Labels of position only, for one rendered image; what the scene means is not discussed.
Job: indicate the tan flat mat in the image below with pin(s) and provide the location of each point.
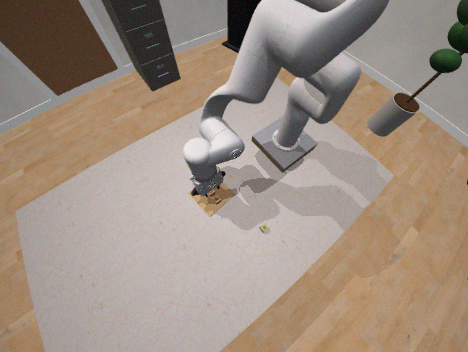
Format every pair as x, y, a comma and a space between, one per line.
207, 203

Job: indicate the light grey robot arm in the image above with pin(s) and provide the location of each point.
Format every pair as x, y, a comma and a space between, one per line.
292, 35

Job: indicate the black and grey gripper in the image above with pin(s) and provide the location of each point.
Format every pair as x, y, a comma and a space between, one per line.
204, 188

